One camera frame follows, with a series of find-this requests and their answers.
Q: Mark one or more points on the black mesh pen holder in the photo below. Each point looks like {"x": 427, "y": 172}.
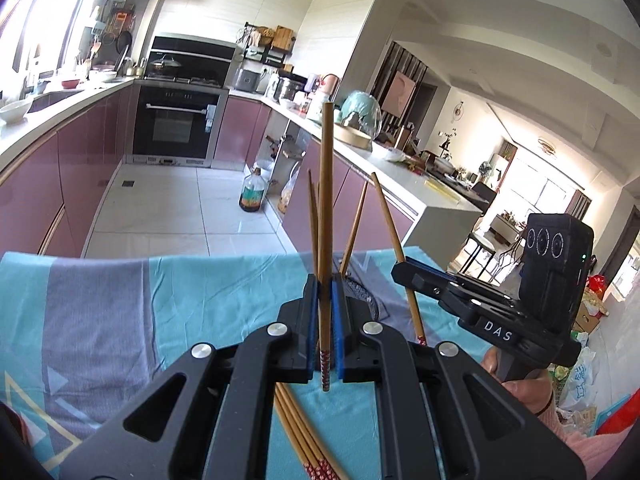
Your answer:
{"x": 369, "y": 287}

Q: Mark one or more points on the oil bottle on floor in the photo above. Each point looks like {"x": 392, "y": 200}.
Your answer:
{"x": 253, "y": 191}

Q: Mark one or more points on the black tracking camera right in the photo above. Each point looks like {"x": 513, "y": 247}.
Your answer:
{"x": 558, "y": 248}

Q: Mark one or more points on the white bowl on counter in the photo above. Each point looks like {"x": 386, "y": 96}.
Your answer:
{"x": 16, "y": 111}

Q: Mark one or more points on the person right hand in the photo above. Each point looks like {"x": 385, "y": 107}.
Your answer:
{"x": 535, "y": 392}

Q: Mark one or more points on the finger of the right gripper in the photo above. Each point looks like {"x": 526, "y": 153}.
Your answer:
{"x": 429, "y": 280}
{"x": 447, "y": 289}

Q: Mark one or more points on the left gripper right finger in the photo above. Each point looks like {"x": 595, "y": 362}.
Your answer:
{"x": 440, "y": 415}

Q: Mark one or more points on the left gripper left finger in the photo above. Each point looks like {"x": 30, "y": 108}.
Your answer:
{"x": 208, "y": 416}

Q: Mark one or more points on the teal covered appliance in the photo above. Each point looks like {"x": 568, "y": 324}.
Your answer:
{"x": 361, "y": 111}

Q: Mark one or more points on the blue grey tablecloth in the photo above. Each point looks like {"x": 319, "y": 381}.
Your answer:
{"x": 79, "y": 338}

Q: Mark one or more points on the black range hood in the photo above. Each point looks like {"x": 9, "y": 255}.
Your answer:
{"x": 192, "y": 59}

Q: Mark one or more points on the black wall rack shelf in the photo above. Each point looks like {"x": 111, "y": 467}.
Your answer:
{"x": 267, "y": 46}

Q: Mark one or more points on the pink kettle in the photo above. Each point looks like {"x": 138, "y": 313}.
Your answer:
{"x": 329, "y": 85}

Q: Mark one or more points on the black built-in oven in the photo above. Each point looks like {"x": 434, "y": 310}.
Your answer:
{"x": 176, "y": 123}

